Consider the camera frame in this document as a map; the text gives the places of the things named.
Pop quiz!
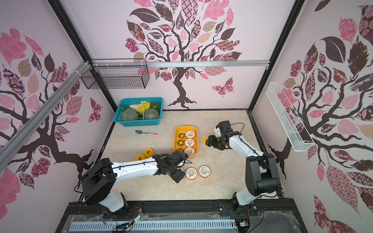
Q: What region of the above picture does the black wire wall basket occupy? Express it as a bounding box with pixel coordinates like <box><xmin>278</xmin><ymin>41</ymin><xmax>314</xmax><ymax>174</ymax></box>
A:
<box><xmin>81</xmin><ymin>58</ymin><xmax>150</xmax><ymax>89</ymax></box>

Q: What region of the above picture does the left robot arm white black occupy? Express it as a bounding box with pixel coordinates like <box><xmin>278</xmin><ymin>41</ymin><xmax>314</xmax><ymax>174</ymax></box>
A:
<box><xmin>77</xmin><ymin>150</ymin><xmax>190</xmax><ymax>213</ymax></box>

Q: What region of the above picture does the yellow white cabbage toy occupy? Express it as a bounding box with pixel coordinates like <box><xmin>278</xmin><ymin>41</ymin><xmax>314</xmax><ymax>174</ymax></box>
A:
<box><xmin>129</xmin><ymin>101</ymin><xmax>151</xmax><ymax>114</ymax></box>

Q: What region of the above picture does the yellow tape roll far left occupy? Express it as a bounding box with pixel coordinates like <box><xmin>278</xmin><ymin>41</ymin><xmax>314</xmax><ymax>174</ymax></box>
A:
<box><xmin>136</xmin><ymin>154</ymin><xmax>146</xmax><ymax>161</ymax></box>

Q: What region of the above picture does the yellow tape roll upper left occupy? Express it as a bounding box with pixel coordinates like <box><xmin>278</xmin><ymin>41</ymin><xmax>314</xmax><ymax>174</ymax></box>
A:
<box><xmin>144</xmin><ymin>148</ymin><xmax>154</xmax><ymax>158</ymax></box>

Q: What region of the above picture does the yellow plastic storage box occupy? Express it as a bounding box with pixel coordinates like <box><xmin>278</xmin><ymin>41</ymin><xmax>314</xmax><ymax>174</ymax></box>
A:
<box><xmin>173</xmin><ymin>125</ymin><xmax>198</xmax><ymax>159</ymax></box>

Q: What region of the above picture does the white wire wall shelf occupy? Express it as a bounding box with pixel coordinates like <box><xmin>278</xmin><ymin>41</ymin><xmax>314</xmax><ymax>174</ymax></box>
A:
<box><xmin>265</xmin><ymin>82</ymin><xmax>316</xmax><ymax>152</ymax></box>

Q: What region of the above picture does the spoon with pink handle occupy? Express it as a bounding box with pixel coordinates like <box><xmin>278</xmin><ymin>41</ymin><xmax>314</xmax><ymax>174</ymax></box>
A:
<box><xmin>135</xmin><ymin>130</ymin><xmax>159</xmax><ymax>136</ymax></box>

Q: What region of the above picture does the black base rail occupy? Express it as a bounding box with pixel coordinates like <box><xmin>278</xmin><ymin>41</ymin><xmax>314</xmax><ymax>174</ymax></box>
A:
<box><xmin>57</xmin><ymin>199</ymin><xmax>307</xmax><ymax>233</ymax></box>

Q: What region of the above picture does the green round melon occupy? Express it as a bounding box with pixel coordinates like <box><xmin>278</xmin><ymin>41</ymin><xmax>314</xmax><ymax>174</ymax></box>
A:
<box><xmin>143</xmin><ymin>108</ymin><xmax>160</xmax><ymax>120</ymax></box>
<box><xmin>121</xmin><ymin>108</ymin><xmax>139</xmax><ymax>121</ymax></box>

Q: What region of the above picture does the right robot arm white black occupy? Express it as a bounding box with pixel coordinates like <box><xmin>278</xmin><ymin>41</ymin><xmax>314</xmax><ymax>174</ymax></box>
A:
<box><xmin>205</xmin><ymin>120</ymin><xmax>281</xmax><ymax>208</ymax></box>

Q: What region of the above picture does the teal plastic basket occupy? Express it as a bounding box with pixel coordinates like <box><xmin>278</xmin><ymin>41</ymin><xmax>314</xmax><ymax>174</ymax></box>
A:
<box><xmin>114</xmin><ymin>97</ymin><xmax>163</xmax><ymax>127</ymax></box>

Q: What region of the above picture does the white cable duct strip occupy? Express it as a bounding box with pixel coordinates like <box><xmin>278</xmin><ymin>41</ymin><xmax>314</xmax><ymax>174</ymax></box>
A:
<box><xmin>67</xmin><ymin>219</ymin><xmax>237</xmax><ymax>233</ymax></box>

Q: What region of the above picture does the dark green avocado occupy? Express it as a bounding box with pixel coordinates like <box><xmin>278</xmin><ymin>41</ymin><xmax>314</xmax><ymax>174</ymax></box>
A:
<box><xmin>150</xmin><ymin>101</ymin><xmax>161</xmax><ymax>114</ymax></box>

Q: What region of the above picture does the green round melon left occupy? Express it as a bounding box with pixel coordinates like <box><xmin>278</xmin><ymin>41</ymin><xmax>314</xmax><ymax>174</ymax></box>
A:
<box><xmin>121</xmin><ymin>108</ymin><xmax>139</xmax><ymax>121</ymax></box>

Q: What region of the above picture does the green round melon right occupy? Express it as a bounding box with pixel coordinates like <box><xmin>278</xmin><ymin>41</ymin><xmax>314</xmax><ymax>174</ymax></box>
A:
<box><xmin>143</xmin><ymin>108</ymin><xmax>160</xmax><ymax>120</ymax></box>

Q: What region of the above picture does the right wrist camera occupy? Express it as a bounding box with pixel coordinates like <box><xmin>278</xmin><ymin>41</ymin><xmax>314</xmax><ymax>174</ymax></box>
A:
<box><xmin>214</xmin><ymin>125</ymin><xmax>221</xmax><ymax>138</ymax></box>

